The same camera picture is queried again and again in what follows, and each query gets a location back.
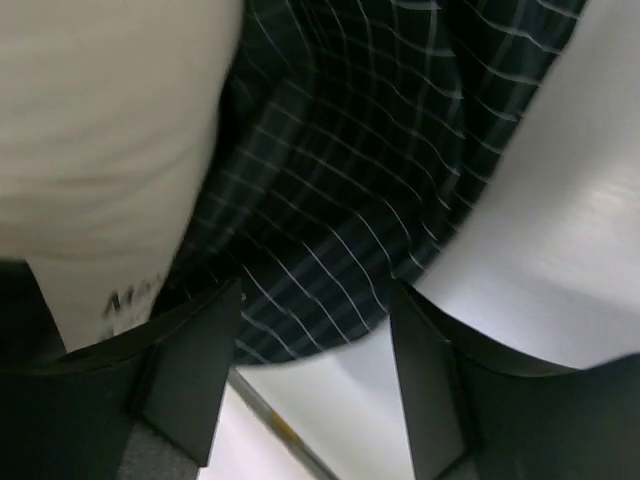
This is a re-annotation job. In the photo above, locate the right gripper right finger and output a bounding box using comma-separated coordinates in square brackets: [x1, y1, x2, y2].
[390, 282, 639, 480]

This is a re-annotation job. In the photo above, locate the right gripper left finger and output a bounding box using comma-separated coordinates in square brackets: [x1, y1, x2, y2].
[1, 281, 242, 479]

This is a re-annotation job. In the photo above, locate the small yellow tape piece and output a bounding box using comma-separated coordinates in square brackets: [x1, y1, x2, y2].
[267, 409, 299, 445]

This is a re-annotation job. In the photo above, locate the aluminium rail front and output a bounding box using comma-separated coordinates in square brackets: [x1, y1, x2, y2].
[228, 368, 339, 480]

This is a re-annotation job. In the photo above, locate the cream pillow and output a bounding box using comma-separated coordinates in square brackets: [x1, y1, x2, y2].
[1, 1, 243, 284]

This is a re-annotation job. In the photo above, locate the dark plaid pillowcase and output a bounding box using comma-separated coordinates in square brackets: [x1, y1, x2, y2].
[155, 0, 585, 365]

